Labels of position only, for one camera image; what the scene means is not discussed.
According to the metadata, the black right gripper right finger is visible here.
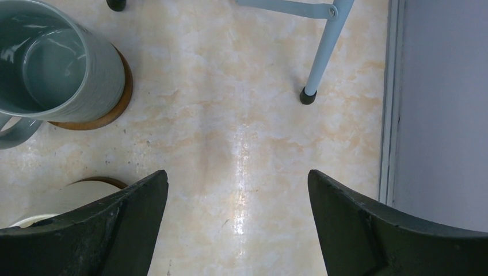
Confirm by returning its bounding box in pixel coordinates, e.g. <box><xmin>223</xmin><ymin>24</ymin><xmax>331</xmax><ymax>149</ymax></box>
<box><xmin>307</xmin><ymin>170</ymin><xmax>487</xmax><ymax>275</ymax></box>

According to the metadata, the light blue tripod stand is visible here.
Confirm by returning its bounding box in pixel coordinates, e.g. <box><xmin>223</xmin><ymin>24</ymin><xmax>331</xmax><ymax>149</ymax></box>
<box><xmin>106</xmin><ymin>0</ymin><xmax>355</xmax><ymax>106</ymax></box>

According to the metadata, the brown wooden coaster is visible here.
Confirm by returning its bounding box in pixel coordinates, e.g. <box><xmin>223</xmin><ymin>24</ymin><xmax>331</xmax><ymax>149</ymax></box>
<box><xmin>49</xmin><ymin>47</ymin><xmax>134</xmax><ymax>131</ymax></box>
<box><xmin>77</xmin><ymin>177</ymin><xmax>128</xmax><ymax>189</ymax></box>

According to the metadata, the grey blue mug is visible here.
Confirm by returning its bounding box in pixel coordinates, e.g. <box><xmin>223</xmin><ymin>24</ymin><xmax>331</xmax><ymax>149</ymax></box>
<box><xmin>1</xmin><ymin>1</ymin><xmax>125</xmax><ymax>150</ymax></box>

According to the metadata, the cream yellow mug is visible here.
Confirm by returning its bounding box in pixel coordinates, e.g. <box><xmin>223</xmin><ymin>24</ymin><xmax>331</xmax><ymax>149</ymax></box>
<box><xmin>10</xmin><ymin>180</ymin><xmax>121</xmax><ymax>228</ymax></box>

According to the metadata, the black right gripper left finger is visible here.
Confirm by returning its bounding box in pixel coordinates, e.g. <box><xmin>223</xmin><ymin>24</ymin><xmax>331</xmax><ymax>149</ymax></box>
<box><xmin>1</xmin><ymin>170</ymin><xmax>169</xmax><ymax>275</ymax></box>

